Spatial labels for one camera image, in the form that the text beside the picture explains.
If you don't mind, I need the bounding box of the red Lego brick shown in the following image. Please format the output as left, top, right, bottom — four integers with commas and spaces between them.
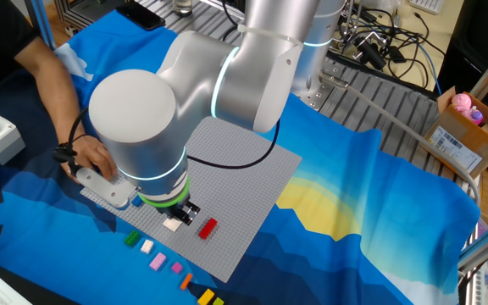
197, 217, 219, 241

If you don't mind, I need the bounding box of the pink pig toy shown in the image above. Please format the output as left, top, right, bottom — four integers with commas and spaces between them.
451, 92, 474, 114

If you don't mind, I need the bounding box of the black cable bundle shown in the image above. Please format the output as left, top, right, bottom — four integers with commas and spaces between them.
219, 0, 249, 43

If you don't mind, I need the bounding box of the blue landscape print cloth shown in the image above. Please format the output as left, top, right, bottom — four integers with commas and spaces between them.
0, 8, 481, 305

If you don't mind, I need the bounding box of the open cardboard box with label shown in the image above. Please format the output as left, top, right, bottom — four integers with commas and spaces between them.
419, 86, 488, 180

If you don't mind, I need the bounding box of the gray Lego baseplate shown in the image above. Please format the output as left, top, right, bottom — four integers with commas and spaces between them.
80, 116, 302, 284

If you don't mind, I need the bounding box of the black smartphone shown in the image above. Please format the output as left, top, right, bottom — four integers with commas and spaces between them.
115, 1, 167, 31

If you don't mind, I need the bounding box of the person's left hand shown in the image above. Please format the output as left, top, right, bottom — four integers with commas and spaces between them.
59, 134, 119, 183

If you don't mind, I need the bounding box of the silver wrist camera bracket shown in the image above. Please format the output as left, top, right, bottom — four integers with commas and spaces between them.
75, 166, 137, 210

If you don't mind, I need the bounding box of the aluminium frame rail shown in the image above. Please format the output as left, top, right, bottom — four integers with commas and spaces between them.
457, 209, 488, 273

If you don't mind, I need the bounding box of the yellow Lego brick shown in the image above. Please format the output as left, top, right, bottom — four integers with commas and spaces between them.
197, 288, 216, 305

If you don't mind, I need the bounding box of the white keyboard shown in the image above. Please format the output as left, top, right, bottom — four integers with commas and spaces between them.
408, 0, 446, 16

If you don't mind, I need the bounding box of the purple toy bottle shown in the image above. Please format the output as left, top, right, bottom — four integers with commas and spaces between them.
465, 107, 485, 126

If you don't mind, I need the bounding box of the person's left forearm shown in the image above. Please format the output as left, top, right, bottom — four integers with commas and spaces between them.
14, 36, 95, 145

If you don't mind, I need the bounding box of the black cabinet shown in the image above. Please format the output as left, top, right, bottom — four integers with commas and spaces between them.
436, 0, 488, 125

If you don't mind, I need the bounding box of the clear drinking glass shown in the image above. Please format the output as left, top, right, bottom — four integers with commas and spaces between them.
171, 0, 194, 16

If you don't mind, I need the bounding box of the light pink Lego brick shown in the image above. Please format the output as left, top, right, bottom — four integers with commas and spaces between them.
148, 252, 168, 271

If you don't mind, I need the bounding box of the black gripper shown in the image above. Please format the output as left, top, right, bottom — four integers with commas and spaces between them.
165, 194, 202, 225

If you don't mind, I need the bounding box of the large white Lego plate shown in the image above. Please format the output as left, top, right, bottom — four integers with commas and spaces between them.
162, 217, 184, 233

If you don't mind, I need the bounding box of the green flange ring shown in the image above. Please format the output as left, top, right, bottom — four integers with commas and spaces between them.
136, 175, 191, 208

